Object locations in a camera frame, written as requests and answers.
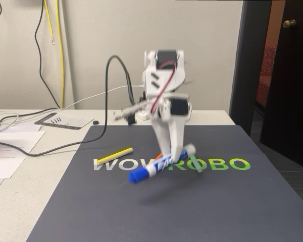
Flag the small camera module board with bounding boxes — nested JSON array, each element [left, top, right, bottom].
[[112, 98, 153, 126]]

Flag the black camera cable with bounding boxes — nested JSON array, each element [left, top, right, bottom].
[[0, 0, 136, 157]]

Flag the white cable to arm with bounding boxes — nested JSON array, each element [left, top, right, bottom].
[[63, 85, 145, 109]]

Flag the dark grey door frame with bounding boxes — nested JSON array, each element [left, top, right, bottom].
[[228, 0, 273, 138]]

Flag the brass door knob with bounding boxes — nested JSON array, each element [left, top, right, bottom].
[[282, 19, 297, 29]]

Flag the printed paper red text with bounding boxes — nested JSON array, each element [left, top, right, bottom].
[[0, 142, 33, 180]]

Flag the dark wooden door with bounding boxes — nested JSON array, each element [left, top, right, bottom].
[[259, 0, 303, 173]]

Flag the green chalk stick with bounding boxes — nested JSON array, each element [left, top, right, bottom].
[[190, 151, 204, 174]]

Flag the blue dry erase marker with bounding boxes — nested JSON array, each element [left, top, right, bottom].
[[128, 143, 196, 186]]

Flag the white lined screw pad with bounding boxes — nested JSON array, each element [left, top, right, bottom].
[[34, 112, 94, 131]]

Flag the white looped table cable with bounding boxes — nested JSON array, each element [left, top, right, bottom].
[[0, 112, 22, 135]]

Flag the grey WOWROBO mat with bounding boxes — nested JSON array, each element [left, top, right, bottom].
[[26, 125, 303, 242]]

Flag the red white servo wire loop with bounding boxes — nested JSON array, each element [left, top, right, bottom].
[[184, 72, 200, 85]]

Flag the yellow chalk stick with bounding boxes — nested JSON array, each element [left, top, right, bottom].
[[96, 147, 134, 166]]

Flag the short yellow wire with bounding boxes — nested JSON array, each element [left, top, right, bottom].
[[44, 0, 55, 46]]

